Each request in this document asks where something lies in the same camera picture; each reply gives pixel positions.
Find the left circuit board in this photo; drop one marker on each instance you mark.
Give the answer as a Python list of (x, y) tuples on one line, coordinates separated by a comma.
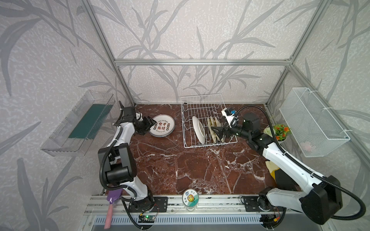
[(147, 218)]

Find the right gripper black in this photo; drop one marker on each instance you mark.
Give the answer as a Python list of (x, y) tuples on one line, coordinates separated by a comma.
[(220, 131)]

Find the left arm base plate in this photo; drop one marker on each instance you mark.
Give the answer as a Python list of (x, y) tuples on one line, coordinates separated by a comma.
[(158, 204)]

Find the tan woven plate right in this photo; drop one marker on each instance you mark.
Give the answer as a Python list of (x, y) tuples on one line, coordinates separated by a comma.
[(218, 123)]

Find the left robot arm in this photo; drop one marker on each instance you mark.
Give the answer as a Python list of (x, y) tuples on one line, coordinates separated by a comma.
[(118, 168)]

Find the aluminium front rail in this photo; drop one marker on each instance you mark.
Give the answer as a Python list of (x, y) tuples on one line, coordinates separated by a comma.
[(214, 204)]

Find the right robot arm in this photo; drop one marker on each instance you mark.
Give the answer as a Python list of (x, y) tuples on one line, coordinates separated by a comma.
[(320, 197)]

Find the green woven plate middle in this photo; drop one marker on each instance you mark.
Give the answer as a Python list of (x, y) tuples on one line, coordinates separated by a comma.
[(214, 125)]

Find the clear plastic wall shelf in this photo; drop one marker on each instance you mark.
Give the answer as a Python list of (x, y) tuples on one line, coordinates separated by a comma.
[(59, 144)]

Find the green woven plate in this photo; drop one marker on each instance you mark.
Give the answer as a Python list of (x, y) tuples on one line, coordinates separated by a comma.
[(214, 125), (213, 136)]

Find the yellow black rubber glove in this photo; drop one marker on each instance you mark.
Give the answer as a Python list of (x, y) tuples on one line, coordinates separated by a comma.
[(283, 180)]

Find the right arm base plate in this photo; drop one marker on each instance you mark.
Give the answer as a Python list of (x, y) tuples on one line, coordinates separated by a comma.
[(256, 203)]

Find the green sponge mat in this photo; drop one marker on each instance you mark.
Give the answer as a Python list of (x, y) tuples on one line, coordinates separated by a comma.
[(91, 122)]

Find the purple pink brush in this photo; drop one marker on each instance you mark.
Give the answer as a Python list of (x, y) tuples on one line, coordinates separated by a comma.
[(112, 197)]

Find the white wire dish rack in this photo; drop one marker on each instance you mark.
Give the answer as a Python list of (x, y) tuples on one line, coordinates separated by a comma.
[(203, 107)]

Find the white mesh wall basket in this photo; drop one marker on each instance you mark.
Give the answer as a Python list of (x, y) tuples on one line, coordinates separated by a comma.
[(313, 126)]

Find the potted artificial flower plant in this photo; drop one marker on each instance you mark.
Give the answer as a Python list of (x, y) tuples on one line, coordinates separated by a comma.
[(281, 132)]

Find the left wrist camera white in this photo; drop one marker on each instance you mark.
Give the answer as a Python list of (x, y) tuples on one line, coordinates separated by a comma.
[(139, 116)]

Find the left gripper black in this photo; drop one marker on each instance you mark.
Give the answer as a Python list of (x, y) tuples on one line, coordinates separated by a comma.
[(149, 122)]

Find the green woven plate left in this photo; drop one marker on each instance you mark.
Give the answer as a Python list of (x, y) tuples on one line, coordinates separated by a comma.
[(213, 136)]

